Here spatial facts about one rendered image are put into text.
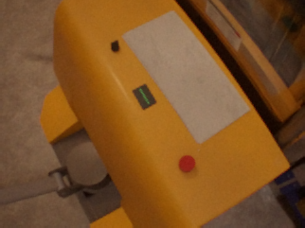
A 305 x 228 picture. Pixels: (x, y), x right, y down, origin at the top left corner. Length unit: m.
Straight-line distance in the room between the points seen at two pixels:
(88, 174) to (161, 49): 0.59
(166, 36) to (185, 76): 0.13
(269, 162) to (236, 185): 0.11
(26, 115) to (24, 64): 0.34
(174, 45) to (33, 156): 1.15
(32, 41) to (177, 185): 1.59
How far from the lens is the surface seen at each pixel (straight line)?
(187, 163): 0.78
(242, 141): 0.85
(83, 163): 1.30
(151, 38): 0.95
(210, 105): 0.86
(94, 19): 1.01
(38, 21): 2.26
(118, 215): 1.32
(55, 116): 1.49
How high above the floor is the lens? 1.68
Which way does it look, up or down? 68 degrees down
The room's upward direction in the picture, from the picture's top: 2 degrees counter-clockwise
